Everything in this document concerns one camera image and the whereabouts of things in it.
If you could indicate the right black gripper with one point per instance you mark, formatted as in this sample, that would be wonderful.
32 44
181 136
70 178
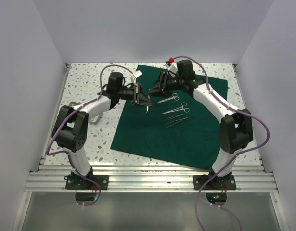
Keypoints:
159 87

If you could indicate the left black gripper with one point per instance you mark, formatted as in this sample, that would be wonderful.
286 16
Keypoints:
138 97

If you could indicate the silver surgical scissors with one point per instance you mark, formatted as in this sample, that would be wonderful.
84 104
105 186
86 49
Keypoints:
174 96

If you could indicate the silver hemostat forceps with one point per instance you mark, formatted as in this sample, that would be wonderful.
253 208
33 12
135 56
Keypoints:
183 108

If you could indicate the short tweezers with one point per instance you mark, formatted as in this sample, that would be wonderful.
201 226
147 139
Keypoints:
175 116

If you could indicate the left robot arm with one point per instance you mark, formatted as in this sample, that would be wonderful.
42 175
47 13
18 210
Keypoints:
71 126

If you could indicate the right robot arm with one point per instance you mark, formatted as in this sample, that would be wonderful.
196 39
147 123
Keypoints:
235 126

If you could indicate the green surgical drape cloth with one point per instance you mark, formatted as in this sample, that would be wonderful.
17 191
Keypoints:
192 142

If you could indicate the metal instrument tray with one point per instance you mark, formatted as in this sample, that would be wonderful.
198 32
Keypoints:
94 118

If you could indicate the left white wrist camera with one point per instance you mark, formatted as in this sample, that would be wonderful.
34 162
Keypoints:
135 75

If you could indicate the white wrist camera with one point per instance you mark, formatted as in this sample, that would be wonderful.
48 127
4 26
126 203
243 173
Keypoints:
169 64
135 75

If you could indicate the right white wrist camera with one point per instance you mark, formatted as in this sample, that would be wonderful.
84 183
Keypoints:
169 64

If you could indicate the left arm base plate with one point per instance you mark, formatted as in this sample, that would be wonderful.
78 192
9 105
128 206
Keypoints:
75 182

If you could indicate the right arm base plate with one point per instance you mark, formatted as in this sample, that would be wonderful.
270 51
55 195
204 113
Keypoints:
218 183

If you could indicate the aluminium rail frame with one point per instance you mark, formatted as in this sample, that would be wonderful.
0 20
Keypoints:
129 172

